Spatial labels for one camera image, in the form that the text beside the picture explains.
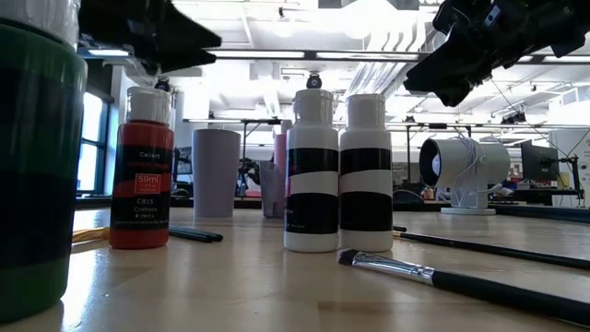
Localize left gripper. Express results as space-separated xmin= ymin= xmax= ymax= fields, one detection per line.
xmin=77 ymin=0 xmax=222 ymax=74

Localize grey-tipped black-handle paintbrush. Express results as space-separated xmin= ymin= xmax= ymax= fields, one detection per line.
xmin=168 ymin=228 xmax=223 ymax=244

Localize orange-handled paintbrush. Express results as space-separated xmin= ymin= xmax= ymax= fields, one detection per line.
xmin=71 ymin=225 xmax=112 ymax=245

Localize large pink paint bottle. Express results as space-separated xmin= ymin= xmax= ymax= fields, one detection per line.
xmin=273 ymin=119 xmax=295 ymax=181

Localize overhead frame bar with lights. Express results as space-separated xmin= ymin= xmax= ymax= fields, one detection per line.
xmin=77 ymin=45 xmax=590 ymax=65

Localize white black-striped paint bottle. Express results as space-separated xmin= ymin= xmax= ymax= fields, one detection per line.
xmin=283 ymin=89 xmax=340 ymax=254
xmin=338 ymin=93 xmax=395 ymax=254

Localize green black-striped paint bottle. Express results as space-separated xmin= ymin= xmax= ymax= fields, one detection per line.
xmin=0 ymin=0 xmax=89 ymax=324

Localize white cup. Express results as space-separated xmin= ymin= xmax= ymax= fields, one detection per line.
xmin=192 ymin=128 xmax=242 ymax=219

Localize white fan cord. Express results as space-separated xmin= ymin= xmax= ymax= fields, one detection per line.
xmin=454 ymin=133 xmax=503 ymax=207

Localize dark-framed window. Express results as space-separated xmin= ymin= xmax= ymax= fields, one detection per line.
xmin=76 ymin=89 xmax=112 ymax=197

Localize black computer monitor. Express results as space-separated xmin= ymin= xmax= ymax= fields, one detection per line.
xmin=521 ymin=140 xmax=561 ymax=184

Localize long gold-ferrule paintbrush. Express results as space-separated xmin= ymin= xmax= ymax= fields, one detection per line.
xmin=393 ymin=231 xmax=590 ymax=272

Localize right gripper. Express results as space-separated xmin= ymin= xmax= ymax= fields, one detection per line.
xmin=403 ymin=0 xmax=554 ymax=108

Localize small flat black-tip paintbrush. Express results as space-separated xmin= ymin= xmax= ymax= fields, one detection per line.
xmin=168 ymin=225 xmax=225 ymax=240

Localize red crimson paint bottle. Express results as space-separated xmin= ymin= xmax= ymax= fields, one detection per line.
xmin=108 ymin=87 xmax=175 ymax=251

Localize white cylindrical desk fan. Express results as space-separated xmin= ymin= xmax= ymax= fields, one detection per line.
xmin=418 ymin=136 xmax=512 ymax=217

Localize black chair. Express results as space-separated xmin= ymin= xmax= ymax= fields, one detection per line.
xmin=393 ymin=188 xmax=425 ymax=212

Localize wide flat silver-ferrule paintbrush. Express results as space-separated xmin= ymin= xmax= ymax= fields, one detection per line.
xmin=337 ymin=248 xmax=590 ymax=328

